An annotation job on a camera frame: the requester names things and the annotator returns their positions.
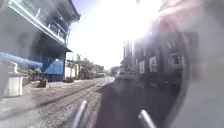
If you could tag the green trees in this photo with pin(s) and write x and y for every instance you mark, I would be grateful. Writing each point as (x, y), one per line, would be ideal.
(87, 68)

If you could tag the building with balcony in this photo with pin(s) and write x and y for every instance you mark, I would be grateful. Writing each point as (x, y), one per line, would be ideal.
(40, 36)

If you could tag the pale concrete roadside strip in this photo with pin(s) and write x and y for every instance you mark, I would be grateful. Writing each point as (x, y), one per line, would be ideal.
(50, 87)

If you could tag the robot's own part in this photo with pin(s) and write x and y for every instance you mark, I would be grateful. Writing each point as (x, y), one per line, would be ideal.
(79, 115)
(146, 120)

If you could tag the white low wall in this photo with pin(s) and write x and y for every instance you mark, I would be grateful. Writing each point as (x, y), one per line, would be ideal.
(15, 81)

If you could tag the vehicle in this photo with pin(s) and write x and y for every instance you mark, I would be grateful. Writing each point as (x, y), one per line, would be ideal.
(124, 74)

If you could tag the potted green plant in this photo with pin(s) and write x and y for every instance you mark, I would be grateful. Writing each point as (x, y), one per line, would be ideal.
(40, 78)

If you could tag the dark building with windows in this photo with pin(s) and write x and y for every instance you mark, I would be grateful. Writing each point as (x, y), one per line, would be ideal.
(160, 60)

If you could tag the grey asphalt road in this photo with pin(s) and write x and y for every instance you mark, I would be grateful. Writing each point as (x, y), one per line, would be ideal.
(110, 100)

